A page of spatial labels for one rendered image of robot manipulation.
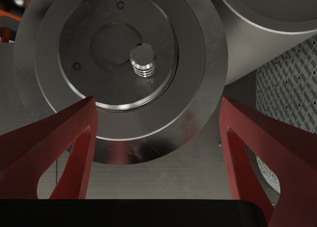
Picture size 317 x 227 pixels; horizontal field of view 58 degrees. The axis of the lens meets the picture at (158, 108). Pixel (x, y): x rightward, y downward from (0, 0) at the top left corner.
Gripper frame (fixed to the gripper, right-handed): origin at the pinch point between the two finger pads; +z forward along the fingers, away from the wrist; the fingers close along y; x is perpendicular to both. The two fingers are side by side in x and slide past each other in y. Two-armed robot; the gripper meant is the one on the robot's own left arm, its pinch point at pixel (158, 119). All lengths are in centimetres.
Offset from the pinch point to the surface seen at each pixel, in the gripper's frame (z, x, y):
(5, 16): 262, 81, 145
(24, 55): 8.2, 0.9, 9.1
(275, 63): 23.5, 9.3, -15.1
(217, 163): 26.4, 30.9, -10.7
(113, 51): 6.5, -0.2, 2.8
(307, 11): 11.0, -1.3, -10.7
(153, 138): 4.7, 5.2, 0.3
